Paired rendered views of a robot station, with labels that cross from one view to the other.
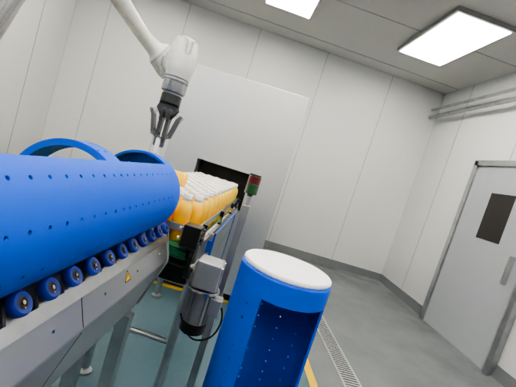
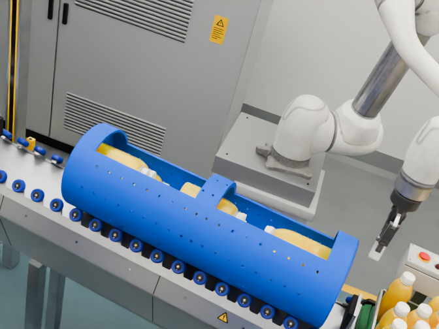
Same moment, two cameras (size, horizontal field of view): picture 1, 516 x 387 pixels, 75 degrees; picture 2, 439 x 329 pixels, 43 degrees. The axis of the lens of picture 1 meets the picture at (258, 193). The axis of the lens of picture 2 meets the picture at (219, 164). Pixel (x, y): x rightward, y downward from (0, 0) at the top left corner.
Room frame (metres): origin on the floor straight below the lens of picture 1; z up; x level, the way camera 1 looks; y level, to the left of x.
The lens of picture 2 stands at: (1.06, -0.87, 2.18)
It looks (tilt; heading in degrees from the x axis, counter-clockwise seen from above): 34 degrees down; 103
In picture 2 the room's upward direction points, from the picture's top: 16 degrees clockwise
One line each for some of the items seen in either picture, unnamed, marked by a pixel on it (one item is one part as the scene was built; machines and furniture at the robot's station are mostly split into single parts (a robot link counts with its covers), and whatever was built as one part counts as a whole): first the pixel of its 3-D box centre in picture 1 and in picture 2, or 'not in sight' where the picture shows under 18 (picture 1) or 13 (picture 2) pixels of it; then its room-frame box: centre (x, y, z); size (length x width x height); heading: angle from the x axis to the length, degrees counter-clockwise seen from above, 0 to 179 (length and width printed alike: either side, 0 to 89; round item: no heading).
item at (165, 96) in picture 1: (169, 106); (402, 205); (1.27, 0.42, 1.42); 0.08 x 0.07 x 0.09; 88
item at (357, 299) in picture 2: not in sight; (348, 316); (1.29, 0.41, 0.99); 0.10 x 0.02 x 0.12; 88
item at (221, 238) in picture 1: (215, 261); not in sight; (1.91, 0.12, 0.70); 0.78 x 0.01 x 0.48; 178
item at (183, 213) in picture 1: (181, 218); not in sight; (1.40, 0.28, 0.99); 0.07 x 0.07 x 0.19
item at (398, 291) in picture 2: not in sight; (394, 299); (1.41, 0.57, 0.99); 0.07 x 0.07 x 0.19
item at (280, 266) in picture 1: (287, 267); not in sight; (1.02, -0.16, 1.03); 0.28 x 0.28 x 0.01
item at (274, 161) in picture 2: not in sight; (284, 154); (0.88, 0.95, 1.10); 0.22 x 0.18 x 0.06; 17
